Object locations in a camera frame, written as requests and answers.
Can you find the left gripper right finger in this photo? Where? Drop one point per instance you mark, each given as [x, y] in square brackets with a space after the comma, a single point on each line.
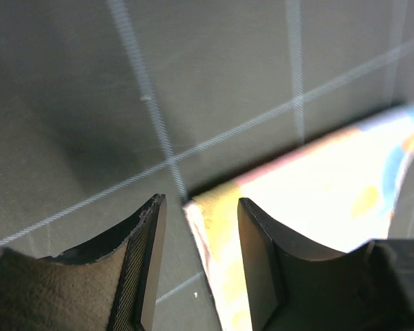
[295, 283]

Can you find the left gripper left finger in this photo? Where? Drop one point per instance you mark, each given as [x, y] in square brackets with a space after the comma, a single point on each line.
[106, 283]

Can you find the orange towel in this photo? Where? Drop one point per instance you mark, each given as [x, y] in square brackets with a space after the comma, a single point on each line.
[339, 191]

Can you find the black grid mat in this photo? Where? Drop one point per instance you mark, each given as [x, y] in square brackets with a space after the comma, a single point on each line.
[106, 103]

